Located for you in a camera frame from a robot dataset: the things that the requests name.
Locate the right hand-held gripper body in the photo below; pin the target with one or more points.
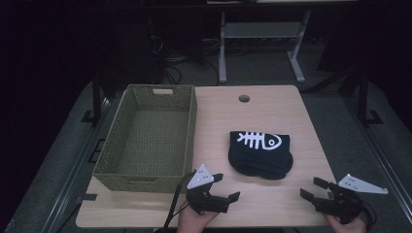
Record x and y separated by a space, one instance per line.
340 204

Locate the person's left hand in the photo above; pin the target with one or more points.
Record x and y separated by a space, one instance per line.
192 223

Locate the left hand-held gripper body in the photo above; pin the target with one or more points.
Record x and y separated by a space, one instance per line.
204 200

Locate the black metal stand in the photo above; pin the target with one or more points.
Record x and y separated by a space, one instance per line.
96 100
364 100

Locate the white metal desk frame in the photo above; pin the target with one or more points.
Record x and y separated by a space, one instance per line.
262 30

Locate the green woven basket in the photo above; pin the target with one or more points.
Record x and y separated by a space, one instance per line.
152 136

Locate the black garment fishbone print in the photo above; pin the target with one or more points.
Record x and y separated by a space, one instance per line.
259 160

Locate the person's right hand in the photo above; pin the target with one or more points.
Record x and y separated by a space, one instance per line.
346 228

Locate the grey metal floor rail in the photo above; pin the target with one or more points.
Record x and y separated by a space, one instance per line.
375 145
76 168

